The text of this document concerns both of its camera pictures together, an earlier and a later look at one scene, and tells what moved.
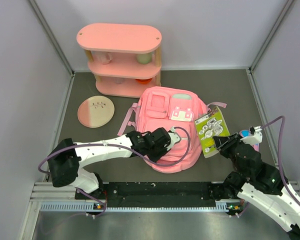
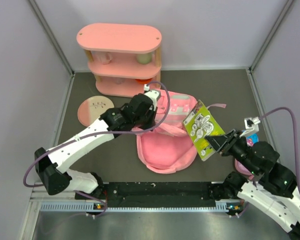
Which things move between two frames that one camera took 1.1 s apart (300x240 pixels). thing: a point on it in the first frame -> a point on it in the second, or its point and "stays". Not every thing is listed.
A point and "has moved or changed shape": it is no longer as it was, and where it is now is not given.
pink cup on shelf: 104,57 stays
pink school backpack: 160,107 has moved or changed shape
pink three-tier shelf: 124,58 stays
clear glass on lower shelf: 119,80 stays
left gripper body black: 156,152 -> 145,121
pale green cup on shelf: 144,58 stays
